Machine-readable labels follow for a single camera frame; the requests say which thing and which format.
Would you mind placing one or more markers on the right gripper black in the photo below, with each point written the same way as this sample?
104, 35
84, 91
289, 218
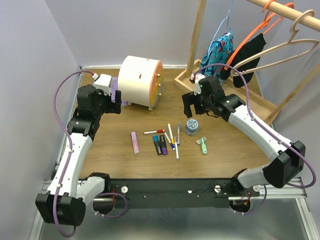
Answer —
188, 99

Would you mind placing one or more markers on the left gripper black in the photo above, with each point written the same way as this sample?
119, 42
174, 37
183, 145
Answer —
113, 107

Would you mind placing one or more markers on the round cream drawer organizer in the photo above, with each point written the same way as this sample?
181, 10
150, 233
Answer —
140, 81

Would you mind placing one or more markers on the white grey eraser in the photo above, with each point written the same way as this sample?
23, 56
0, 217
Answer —
201, 141

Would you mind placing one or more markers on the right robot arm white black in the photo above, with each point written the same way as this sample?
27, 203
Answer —
286, 157

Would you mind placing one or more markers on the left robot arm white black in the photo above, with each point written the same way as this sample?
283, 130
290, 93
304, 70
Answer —
65, 202

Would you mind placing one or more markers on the purple cloth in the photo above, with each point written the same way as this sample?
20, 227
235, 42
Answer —
113, 88

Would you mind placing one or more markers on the round blue patterned tin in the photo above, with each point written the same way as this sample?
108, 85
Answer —
191, 127

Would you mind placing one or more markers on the blue patterned pen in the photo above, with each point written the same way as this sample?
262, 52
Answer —
178, 133

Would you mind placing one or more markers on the red capped white marker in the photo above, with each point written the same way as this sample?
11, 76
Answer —
154, 132

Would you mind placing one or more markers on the blue capped white marker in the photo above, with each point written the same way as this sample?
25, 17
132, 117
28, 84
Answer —
169, 141

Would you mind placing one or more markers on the blue capped black highlighter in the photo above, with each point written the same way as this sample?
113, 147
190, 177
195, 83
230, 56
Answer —
157, 145

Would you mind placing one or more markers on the pink highlighter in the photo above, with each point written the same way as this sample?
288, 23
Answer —
135, 143

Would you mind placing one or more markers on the blue patterned garment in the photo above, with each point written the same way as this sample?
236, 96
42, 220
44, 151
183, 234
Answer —
218, 52

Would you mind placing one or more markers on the purple capped black highlighter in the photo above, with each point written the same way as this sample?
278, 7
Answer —
163, 145

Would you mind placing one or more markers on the orange plastic hanger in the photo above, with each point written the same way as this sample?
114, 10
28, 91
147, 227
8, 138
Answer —
261, 25

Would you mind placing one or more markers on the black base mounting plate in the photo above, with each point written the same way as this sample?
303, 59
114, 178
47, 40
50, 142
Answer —
167, 193

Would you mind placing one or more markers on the beige wooden hanger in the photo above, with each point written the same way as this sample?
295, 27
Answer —
293, 30

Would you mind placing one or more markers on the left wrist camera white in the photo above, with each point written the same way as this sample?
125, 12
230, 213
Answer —
104, 83

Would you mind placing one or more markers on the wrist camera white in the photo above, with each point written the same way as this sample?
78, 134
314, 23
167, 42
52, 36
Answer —
194, 78
104, 83

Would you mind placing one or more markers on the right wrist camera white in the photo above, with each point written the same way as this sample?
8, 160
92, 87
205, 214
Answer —
194, 78

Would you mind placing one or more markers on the blue wire hanger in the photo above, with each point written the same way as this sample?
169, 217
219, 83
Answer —
226, 19

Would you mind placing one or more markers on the aluminium frame rail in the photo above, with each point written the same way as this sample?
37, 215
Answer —
293, 189

